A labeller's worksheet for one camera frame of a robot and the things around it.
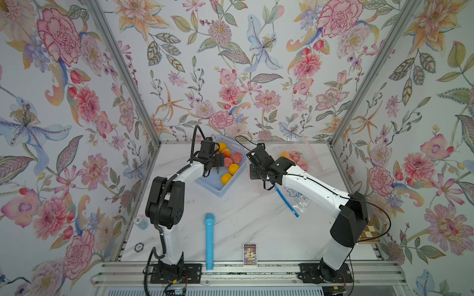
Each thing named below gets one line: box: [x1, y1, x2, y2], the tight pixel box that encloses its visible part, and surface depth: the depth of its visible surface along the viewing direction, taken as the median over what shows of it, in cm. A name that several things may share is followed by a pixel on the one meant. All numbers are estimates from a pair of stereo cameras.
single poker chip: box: [133, 242, 145, 253], surface depth 82 cm
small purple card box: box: [243, 242, 258, 267], surface depth 79 cm
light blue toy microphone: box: [204, 212, 216, 271], surface depth 83 cm
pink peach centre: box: [224, 157, 234, 168], surface depth 108 cm
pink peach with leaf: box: [290, 150, 304, 164], surface depth 109 cm
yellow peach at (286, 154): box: [280, 151, 291, 160], surface depth 110 cm
